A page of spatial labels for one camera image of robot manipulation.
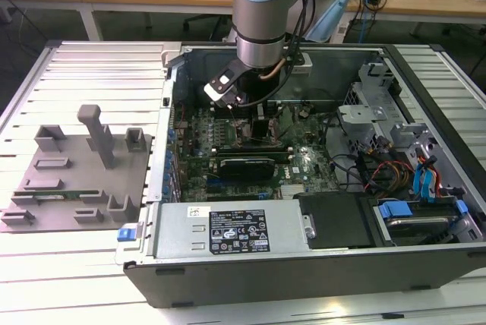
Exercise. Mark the black graphics card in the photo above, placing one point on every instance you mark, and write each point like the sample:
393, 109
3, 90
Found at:
247, 168

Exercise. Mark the green RAM stick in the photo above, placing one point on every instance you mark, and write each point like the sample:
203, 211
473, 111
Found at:
76, 193

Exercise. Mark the black and silver PC case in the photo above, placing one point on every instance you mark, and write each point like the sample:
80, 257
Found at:
266, 279

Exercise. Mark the hard disk in blue carrier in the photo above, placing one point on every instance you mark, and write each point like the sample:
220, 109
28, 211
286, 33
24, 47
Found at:
417, 228

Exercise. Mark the silver finned heat sink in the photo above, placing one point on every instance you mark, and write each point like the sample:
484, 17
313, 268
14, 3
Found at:
293, 189

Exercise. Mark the CPU socket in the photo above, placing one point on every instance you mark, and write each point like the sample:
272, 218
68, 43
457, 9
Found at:
243, 131

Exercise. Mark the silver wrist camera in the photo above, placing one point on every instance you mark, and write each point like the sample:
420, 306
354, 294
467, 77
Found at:
224, 87
303, 65

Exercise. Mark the blue expansion slot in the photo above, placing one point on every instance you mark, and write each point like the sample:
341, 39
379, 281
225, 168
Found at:
213, 183

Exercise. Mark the RAM slot white clips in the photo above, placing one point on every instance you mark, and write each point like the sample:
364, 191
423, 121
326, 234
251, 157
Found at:
283, 158
250, 150

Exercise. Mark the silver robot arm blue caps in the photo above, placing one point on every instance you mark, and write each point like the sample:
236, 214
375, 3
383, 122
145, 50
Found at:
258, 21

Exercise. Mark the grey metal drive cage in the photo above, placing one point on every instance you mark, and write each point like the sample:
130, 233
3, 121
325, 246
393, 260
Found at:
364, 112

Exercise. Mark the green motherboard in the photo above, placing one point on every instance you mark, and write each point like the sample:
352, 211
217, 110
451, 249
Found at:
311, 173

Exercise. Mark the RAM slot black clips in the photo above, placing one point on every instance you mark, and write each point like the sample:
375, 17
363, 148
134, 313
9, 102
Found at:
250, 146
250, 153

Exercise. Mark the blue case latch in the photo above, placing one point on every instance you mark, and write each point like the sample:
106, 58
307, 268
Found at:
126, 234

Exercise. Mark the black plastic shroud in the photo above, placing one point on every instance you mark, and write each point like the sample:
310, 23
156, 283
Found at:
334, 218

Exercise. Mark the grey plastic parts rack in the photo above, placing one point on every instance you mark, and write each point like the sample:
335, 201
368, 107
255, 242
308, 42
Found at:
53, 214

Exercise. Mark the silver power supply unit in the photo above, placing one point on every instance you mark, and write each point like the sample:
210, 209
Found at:
178, 226

